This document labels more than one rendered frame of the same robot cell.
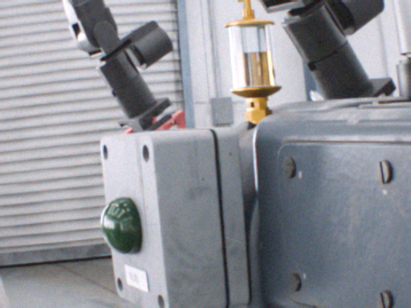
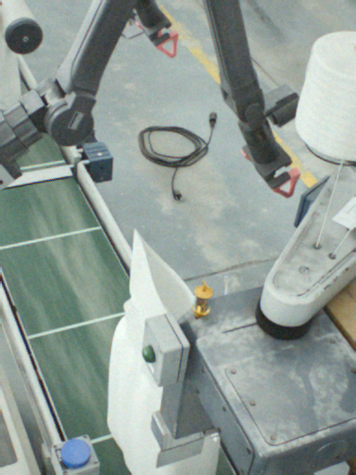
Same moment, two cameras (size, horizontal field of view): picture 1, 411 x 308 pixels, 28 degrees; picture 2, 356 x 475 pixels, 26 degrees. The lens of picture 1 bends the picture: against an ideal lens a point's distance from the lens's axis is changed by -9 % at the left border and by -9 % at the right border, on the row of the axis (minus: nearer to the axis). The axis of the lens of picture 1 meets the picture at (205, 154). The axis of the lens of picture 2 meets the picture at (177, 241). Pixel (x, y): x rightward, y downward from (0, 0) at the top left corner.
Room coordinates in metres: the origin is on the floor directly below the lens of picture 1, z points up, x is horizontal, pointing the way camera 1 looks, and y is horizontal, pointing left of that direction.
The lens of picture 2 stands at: (-0.35, 0.08, 2.24)
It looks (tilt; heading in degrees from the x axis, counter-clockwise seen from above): 42 degrees down; 356
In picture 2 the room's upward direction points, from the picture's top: 8 degrees clockwise
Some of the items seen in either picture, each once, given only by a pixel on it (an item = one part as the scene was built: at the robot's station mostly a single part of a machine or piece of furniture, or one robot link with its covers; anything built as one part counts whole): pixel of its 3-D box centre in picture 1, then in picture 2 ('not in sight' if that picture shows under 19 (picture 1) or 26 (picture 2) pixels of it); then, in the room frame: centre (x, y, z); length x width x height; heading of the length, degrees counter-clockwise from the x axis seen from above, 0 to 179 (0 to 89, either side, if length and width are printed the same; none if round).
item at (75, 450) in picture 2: not in sight; (75, 454); (0.54, 0.16, 0.84); 0.06 x 0.06 x 0.02
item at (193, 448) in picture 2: not in sight; (174, 442); (0.49, -0.03, 0.98); 0.09 x 0.05 x 0.05; 116
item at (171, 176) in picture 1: (172, 220); (164, 350); (0.46, 0.02, 1.29); 0.08 x 0.05 x 0.09; 26
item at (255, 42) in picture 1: (253, 55); (202, 300); (0.50, -0.03, 1.37); 0.03 x 0.02 x 0.03; 26
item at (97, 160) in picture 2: not in sight; (84, 148); (2.29, 0.33, 0.35); 0.30 x 0.15 x 0.15; 26
